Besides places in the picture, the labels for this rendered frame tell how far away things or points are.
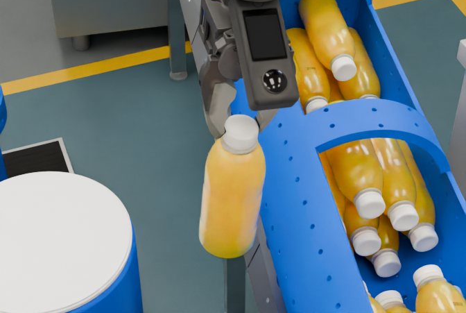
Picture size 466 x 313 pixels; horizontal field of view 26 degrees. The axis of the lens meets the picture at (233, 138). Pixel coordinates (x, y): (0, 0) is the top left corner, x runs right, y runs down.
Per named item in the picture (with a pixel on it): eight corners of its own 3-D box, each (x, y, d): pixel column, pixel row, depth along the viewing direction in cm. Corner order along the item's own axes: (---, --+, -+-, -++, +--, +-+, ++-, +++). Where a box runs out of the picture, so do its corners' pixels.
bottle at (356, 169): (324, 91, 149) (359, 183, 136) (365, 100, 152) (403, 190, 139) (304, 125, 154) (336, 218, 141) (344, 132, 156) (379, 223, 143)
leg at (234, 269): (243, 309, 267) (245, 139, 222) (247, 327, 263) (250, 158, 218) (221, 311, 266) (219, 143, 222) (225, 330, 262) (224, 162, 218)
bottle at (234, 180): (240, 272, 120) (256, 166, 107) (187, 249, 122) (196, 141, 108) (263, 232, 125) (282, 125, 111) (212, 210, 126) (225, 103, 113)
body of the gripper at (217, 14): (263, 28, 110) (277, -65, 101) (287, 81, 104) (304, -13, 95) (195, 36, 108) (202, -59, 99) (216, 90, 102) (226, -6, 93)
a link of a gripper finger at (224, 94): (207, 107, 113) (229, 44, 107) (221, 145, 110) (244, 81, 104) (181, 107, 112) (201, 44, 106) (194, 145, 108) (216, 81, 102)
